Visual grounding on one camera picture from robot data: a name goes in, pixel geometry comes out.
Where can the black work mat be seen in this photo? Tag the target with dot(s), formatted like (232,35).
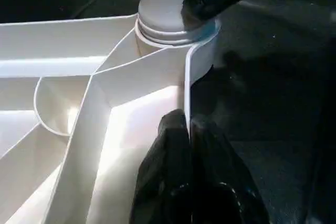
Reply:
(278,103)

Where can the white plastic table leg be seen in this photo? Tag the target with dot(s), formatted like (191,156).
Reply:
(163,9)

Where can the white plastic table top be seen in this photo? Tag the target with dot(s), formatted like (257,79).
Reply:
(52,56)

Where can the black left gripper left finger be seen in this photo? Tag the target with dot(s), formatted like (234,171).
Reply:
(165,182)

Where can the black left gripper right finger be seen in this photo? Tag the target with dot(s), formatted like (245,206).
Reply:
(226,192)

